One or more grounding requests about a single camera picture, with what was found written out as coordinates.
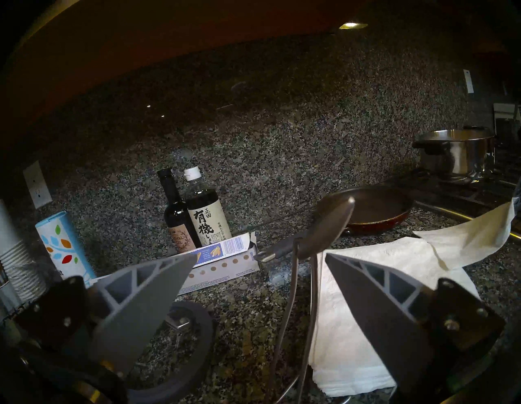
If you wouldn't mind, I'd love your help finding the single white napkin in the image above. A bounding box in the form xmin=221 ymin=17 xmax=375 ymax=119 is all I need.
xmin=413 ymin=200 xmax=515 ymax=270

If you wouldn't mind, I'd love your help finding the white paper cup stack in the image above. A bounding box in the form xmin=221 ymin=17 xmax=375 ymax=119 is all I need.
xmin=0 ymin=200 xmax=45 ymax=302

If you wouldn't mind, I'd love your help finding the gas cooktop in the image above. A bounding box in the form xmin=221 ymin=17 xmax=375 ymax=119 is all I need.
xmin=391 ymin=163 xmax=521 ymax=241

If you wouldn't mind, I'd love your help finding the wooden wall cabinet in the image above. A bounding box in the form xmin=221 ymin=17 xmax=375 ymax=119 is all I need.
xmin=0 ymin=0 xmax=367 ymax=155

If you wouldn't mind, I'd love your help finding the soy sauce bottle white cap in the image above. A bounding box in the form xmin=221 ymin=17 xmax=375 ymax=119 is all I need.
xmin=184 ymin=166 xmax=232 ymax=247

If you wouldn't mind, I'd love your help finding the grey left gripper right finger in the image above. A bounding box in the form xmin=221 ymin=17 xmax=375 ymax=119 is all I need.
xmin=325 ymin=252 xmax=506 ymax=402

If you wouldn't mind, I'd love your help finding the dark glass bottle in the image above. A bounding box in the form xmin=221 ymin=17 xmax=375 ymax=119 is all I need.
xmin=157 ymin=168 xmax=202 ymax=254

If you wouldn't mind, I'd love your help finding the stainless steel pot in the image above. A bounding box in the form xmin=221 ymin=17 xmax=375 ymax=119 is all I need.
xmin=412 ymin=127 xmax=498 ymax=182

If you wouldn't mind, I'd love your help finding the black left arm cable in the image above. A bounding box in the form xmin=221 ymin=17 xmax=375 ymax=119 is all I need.
xmin=126 ymin=301 xmax=216 ymax=404

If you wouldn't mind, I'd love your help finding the long foil wrap box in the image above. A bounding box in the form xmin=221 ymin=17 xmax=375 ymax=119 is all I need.
xmin=96 ymin=232 xmax=261 ymax=296

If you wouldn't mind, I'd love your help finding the white napkin stack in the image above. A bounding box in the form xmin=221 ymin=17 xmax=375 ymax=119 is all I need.
xmin=309 ymin=236 xmax=481 ymax=397

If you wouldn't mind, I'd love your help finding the black frying pan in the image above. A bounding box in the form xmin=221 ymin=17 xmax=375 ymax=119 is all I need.
xmin=254 ymin=186 xmax=416 ymax=262

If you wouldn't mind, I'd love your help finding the leaf print salt canister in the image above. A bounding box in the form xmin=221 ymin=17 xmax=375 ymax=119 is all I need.
xmin=35 ymin=211 xmax=97 ymax=285

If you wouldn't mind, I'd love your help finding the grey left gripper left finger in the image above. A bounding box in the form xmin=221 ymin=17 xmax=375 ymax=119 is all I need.
xmin=14 ymin=252 xmax=200 ymax=375

